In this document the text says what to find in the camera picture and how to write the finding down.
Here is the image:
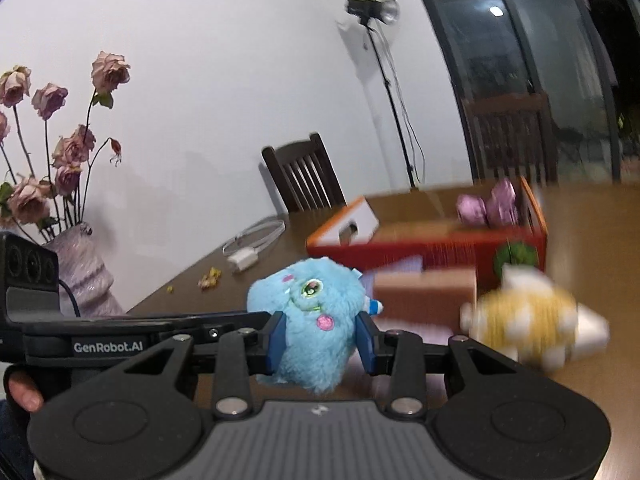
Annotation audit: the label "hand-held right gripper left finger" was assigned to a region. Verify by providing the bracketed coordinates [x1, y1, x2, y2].
[122, 311, 289, 421]

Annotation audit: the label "blue plush toy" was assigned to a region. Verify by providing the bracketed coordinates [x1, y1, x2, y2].
[246, 257, 368, 395]

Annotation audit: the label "white charger cable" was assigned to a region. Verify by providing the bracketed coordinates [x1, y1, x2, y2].
[222, 216, 286, 261]

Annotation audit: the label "dried pink rose bouquet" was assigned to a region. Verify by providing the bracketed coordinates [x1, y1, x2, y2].
[0, 50, 132, 243]

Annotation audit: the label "dark wooden slatted chair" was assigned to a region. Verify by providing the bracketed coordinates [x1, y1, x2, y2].
[462, 92, 560, 184]
[261, 132, 347, 214]

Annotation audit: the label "person's left hand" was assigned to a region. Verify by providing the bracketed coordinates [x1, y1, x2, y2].
[5, 366, 45, 413]

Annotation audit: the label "black framed glass door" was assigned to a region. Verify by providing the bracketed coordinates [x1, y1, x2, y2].
[405, 0, 640, 186]

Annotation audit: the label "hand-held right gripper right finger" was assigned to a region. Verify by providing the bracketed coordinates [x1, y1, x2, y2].
[355, 311, 523, 421]

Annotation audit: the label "brown rectangular object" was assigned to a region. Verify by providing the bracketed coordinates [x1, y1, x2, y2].
[374, 267, 477, 332]

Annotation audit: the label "lilac ribbed vase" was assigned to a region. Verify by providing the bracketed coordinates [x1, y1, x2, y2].
[42, 222, 123, 317]

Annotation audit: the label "studio light on stand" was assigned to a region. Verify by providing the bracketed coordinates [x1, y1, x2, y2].
[343, 0, 426, 191]

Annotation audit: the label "yellow dried petals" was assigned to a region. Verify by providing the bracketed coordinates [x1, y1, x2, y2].
[167, 266, 223, 294]

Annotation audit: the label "yellow and white plush toy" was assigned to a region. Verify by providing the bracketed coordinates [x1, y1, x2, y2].
[460, 265, 611, 373]

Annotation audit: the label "white charger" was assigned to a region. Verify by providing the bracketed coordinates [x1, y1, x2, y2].
[228, 250, 261, 274]

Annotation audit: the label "red cardboard box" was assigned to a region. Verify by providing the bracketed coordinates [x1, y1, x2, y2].
[306, 176, 548, 293]

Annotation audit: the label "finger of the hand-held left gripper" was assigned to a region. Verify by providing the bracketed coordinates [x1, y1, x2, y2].
[167, 311, 272, 361]

